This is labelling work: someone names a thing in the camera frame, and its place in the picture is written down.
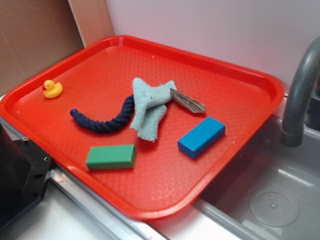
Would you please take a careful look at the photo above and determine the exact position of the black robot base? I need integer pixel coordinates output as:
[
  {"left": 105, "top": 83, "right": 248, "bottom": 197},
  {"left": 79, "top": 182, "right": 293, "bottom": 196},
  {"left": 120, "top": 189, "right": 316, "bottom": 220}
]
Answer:
[{"left": 0, "top": 126, "right": 53, "bottom": 230}]

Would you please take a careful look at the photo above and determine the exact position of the yellow rubber duck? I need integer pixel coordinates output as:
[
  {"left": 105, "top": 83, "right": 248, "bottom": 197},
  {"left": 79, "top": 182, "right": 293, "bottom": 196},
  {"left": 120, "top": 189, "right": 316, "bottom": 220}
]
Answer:
[{"left": 42, "top": 80, "right": 63, "bottom": 99}]

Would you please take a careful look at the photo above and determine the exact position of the red plastic tray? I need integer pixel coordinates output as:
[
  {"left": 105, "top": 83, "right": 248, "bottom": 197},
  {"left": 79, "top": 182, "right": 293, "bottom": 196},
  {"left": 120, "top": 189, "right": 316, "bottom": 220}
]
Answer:
[{"left": 0, "top": 36, "right": 284, "bottom": 220}]

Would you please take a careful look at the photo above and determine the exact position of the light teal cloth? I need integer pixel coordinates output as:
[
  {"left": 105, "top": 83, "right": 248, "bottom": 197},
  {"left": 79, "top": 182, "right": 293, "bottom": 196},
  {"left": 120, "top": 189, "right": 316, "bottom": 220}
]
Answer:
[{"left": 130, "top": 77, "right": 177, "bottom": 142}]

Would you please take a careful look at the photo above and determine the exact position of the brown wood piece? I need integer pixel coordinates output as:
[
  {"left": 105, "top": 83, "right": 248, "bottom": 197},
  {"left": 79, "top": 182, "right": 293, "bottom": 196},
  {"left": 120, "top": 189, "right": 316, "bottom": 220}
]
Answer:
[{"left": 170, "top": 88, "right": 206, "bottom": 114}]

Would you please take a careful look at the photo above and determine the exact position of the blue rectangular block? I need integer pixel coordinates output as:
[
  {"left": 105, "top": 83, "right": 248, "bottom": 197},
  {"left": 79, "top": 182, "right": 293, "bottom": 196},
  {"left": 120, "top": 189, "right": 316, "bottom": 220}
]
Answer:
[{"left": 177, "top": 117, "right": 226, "bottom": 159}]

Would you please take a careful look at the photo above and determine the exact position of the green rectangular block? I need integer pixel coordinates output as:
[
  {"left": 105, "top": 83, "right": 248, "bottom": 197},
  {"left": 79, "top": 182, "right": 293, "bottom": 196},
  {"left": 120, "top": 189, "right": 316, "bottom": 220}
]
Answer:
[{"left": 86, "top": 144, "right": 137, "bottom": 170}]

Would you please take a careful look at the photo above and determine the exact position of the light wooden board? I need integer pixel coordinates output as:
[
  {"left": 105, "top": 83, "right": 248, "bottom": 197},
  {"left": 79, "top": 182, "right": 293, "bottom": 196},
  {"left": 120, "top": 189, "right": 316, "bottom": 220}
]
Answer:
[{"left": 68, "top": 0, "right": 115, "bottom": 47}]

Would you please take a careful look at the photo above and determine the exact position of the grey toy sink basin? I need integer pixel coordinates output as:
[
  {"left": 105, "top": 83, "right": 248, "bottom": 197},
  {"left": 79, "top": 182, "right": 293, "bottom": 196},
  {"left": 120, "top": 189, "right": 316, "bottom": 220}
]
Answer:
[{"left": 194, "top": 116, "right": 320, "bottom": 240}]

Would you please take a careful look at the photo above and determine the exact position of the grey faucet spout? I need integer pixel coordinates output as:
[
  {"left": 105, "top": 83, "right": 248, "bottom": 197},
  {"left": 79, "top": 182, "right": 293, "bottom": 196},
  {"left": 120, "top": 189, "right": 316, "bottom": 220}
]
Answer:
[{"left": 280, "top": 37, "right": 320, "bottom": 148}]

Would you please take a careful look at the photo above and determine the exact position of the brown cardboard panel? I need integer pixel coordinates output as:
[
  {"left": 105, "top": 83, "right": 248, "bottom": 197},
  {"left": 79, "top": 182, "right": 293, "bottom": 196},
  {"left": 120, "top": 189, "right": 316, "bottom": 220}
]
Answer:
[{"left": 0, "top": 0, "right": 84, "bottom": 95}]

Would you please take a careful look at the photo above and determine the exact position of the dark blue rope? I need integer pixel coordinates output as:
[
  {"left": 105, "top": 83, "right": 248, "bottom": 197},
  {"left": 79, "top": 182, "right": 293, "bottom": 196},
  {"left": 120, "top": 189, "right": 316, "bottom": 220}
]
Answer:
[{"left": 69, "top": 94, "right": 136, "bottom": 135}]

